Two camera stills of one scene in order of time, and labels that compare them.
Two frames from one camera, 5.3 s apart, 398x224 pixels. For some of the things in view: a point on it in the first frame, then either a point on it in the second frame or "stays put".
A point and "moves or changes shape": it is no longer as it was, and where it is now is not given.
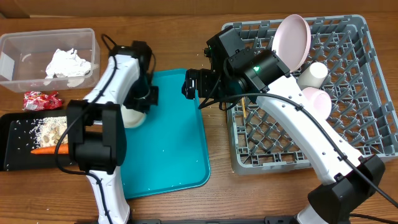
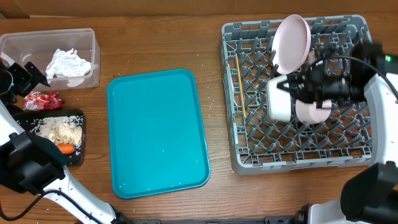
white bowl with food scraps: x=132 y=118 moves or changes shape
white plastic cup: x=313 y=76 moves or changes shape
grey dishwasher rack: x=362 y=111 stays put
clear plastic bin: x=49 y=60 stays put
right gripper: x=204 y=74 -> x=310 y=82
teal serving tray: x=167 y=152 stays put
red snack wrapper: x=35 y=101 stays put
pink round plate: x=291 y=40 stays put
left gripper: x=145 y=106 -> x=26 y=80
